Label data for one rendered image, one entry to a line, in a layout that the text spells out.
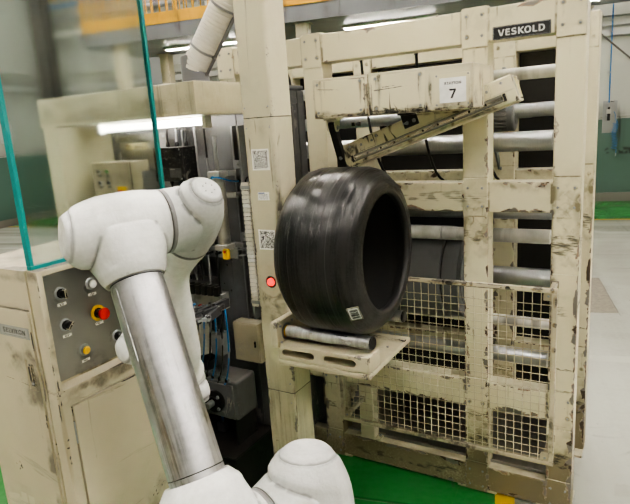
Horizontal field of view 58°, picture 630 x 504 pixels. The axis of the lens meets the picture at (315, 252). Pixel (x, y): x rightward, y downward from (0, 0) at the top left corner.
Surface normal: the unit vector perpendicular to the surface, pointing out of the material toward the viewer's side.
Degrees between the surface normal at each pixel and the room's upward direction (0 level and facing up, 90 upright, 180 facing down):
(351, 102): 90
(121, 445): 90
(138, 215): 64
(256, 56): 90
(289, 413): 90
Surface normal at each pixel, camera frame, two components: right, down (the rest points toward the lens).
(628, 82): -0.30, 0.22
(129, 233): 0.49, -0.27
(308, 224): -0.47, -0.26
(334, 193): -0.37, -0.61
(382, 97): -0.50, 0.22
